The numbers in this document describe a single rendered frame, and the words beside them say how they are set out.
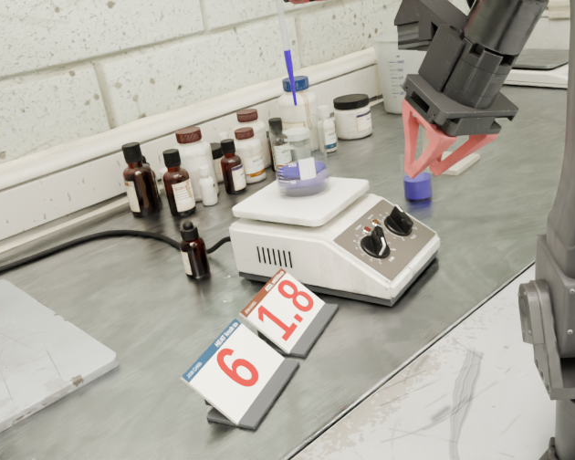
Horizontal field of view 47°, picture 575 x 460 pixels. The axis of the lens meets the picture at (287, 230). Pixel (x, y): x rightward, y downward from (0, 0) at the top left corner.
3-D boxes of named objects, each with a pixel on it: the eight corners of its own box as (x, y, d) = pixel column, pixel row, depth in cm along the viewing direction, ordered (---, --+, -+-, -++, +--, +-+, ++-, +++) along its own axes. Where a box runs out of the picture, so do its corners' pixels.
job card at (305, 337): (339, 308, 67) (334, 272, 65) (304, 358, 60) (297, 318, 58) (285, 301, 70) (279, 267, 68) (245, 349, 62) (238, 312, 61)
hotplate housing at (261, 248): (442, 255, 75) (439, 189, 71) (393, 311, 65) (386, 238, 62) (282, 233, 87) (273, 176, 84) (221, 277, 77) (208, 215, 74)
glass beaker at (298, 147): (343, 186, 75) (335, 114, 72) (313, 207, 71) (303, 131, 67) (293, 182, 79) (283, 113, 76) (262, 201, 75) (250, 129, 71)
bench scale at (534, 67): (582, 93, 130) (583, 68, 128) (474, 85, 150) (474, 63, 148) (630, 72, 140) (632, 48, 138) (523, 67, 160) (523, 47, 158)
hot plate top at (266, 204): (373, 186, 75) (372, 179, 75) (320, 228, 66) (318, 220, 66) (287, 179, 82) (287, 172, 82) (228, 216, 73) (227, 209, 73)
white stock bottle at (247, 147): (232, 182, 109) (223, 133, 105) (249, 173, 112) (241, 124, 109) (255, 185, 106) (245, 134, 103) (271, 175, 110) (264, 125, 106)
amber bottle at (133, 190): (161, 204, 104) (145, 138, 100) (161, 214, 100) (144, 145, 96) (132, 210, 104) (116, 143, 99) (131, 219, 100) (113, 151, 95)
